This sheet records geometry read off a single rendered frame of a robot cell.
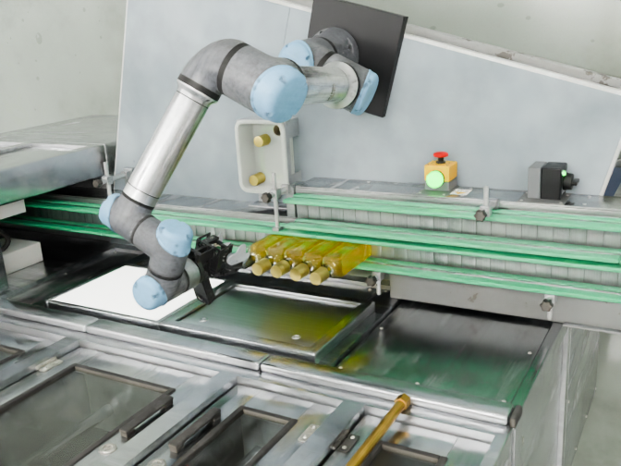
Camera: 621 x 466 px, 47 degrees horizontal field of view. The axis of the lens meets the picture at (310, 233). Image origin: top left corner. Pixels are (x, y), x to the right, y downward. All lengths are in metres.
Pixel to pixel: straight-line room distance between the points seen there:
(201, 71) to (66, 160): 1.14
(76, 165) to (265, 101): 1.28
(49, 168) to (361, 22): 1.15
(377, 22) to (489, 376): 0.96
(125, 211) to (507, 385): 0.90
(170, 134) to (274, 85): 0.25
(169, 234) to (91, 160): 1.20
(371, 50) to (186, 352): 0.94
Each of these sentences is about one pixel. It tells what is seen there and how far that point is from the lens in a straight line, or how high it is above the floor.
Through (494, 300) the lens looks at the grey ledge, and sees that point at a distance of 1.93.
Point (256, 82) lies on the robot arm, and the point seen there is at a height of 1.42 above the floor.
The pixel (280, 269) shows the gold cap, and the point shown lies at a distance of 1.82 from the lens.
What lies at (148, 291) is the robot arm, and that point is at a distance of 1.53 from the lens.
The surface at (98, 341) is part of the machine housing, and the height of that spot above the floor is 1.42.
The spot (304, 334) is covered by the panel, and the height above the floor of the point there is 1.22.
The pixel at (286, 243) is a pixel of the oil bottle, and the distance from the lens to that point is 1.96.
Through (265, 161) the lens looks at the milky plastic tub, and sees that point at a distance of 2.24.
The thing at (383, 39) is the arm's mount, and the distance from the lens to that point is 1.99.
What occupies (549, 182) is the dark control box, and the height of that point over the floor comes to 0.83.
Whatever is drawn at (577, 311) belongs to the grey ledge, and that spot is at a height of 0.88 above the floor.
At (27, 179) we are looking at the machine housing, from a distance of 2.46.
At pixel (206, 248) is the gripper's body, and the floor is 1.36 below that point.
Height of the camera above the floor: 2.61
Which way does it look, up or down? 56 degrees down
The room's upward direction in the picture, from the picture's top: 120 degrees counter-clockwise
